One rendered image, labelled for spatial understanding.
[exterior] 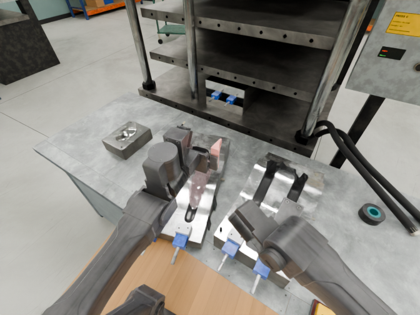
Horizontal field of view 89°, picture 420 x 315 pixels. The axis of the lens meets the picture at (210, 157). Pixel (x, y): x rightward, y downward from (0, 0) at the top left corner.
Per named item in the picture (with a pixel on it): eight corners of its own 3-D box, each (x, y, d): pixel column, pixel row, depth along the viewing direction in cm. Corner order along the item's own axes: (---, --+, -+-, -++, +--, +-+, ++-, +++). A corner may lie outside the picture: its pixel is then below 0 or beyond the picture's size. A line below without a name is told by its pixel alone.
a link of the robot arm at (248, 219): (217, 227, 44) (231, 207, 34) (246, 204, 48) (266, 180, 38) (257, 277, 40) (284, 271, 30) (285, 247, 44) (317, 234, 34)
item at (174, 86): (309, 159, 118) (313, 150, 113) (139, 95, 167) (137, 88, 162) (337, 92, 167) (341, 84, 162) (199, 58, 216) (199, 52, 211)
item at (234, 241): (224, 278, 65) (225, 272, 61) (210, 269, 67) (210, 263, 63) (244, 242, 72) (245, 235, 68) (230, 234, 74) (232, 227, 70)
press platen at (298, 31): (331, 50, 90) (335, 37, 87) (141, 17, 132) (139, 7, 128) (355, 12, 133) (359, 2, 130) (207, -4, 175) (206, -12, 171)
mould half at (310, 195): (283, 289, 68) (294, 276, 58) (213, 245, 78) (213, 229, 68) (319, 182, 97) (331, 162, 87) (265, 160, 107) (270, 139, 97)
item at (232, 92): (241, 115, 136) (244, 90, 124) (205, 104, 146) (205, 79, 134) (270, 83, 165) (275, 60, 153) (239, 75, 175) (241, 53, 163)
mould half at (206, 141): (201, 249, 77) (199, 236, 69) (135, 232, 82) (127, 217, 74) (229, 154, 110) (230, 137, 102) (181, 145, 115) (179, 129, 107)
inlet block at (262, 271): (258, 301, 60) (261, 297, 57) (242, 290, 62) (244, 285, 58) (274, 259, 68) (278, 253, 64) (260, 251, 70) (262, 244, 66)
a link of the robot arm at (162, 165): (150, 136, 44) (109, 177, 36) (187, 147, 41) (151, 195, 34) (160, 173, 52) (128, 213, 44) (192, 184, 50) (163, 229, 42)
